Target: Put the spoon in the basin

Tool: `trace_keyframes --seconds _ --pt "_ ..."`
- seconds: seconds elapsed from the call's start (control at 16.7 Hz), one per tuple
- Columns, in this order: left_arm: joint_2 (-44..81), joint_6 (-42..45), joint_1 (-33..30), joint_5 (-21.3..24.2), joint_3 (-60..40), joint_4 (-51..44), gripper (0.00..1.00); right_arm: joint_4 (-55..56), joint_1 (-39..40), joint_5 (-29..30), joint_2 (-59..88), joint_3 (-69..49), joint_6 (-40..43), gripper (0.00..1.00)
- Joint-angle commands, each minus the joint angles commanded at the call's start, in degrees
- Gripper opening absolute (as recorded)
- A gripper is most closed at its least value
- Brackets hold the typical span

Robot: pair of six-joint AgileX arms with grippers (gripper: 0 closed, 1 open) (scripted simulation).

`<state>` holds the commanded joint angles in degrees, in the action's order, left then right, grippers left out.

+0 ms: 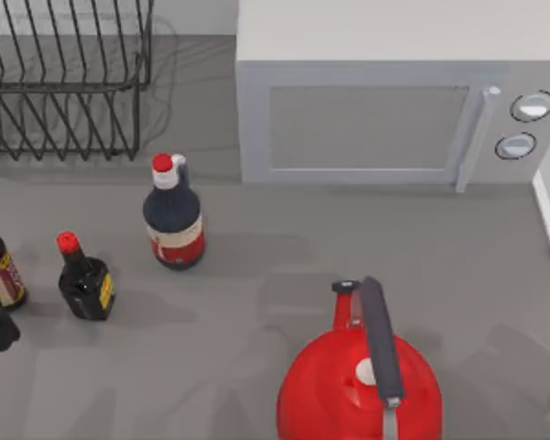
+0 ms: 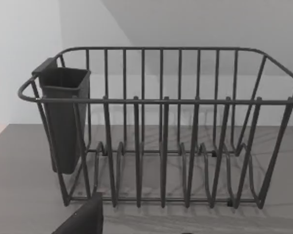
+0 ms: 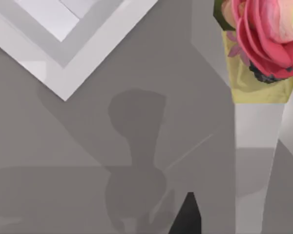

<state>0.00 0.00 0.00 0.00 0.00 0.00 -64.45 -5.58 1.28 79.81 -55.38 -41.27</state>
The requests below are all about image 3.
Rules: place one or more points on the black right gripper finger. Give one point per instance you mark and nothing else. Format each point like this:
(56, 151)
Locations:
(188, 217)

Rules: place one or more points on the white vase with pink flower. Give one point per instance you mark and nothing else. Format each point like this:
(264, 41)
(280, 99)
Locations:
(258, 73)

